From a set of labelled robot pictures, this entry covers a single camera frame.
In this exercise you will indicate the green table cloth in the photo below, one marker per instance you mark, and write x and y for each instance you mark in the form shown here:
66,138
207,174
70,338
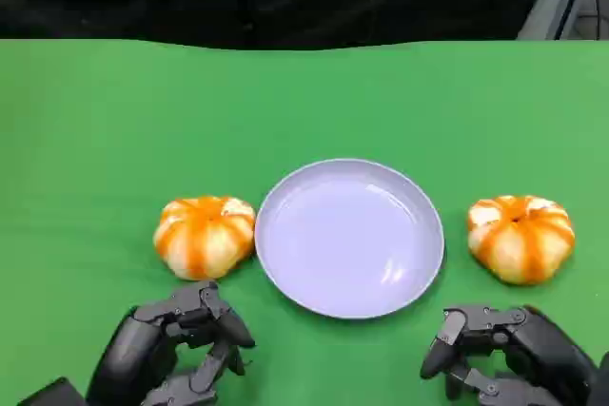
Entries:
304,106

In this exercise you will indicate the orange white toy bread roll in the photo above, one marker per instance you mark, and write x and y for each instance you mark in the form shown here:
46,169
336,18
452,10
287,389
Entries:
204,239
521,242

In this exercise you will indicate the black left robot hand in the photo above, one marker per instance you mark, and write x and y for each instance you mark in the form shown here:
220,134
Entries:
128,353

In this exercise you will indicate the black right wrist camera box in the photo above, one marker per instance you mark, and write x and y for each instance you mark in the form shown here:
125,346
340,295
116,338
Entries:
600,382

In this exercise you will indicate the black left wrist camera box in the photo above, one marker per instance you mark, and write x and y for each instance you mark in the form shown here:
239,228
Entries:
54,395

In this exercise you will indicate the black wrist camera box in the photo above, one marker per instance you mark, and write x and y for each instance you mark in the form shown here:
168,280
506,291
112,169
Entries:
54,395
600,382

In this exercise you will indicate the lilac plate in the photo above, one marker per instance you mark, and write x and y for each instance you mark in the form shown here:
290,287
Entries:
349,239

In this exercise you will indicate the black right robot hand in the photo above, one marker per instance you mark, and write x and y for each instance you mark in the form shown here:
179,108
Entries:
537,344

